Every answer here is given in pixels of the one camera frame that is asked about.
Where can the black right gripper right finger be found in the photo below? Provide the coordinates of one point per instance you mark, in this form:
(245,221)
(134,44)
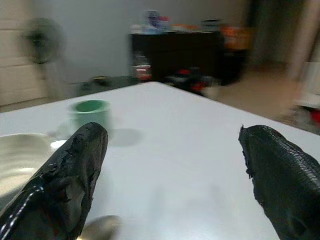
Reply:
(285,180)

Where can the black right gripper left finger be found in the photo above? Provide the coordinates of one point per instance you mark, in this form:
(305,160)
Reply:
(62,180)

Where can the white plate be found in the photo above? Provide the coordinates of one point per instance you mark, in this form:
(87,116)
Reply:
(20,155)

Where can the silver metal spoon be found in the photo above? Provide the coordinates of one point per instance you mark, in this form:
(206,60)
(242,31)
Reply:
(105,227)

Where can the green ceramic cup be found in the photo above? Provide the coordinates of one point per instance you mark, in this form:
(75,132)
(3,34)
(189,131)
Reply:
(87,107)

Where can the black red object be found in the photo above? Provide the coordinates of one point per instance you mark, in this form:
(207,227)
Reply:
(191,80)

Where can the dark standing fan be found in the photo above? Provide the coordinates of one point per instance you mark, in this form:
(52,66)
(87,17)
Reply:
(42,40)

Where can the orange box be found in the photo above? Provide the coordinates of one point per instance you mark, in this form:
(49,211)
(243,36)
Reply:
(236,37)

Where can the dark wooden cabinet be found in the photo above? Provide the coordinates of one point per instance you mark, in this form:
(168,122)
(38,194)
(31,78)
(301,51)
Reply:
(180,55)

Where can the blue white item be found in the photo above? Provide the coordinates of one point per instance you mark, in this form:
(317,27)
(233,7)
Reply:
(153,22)

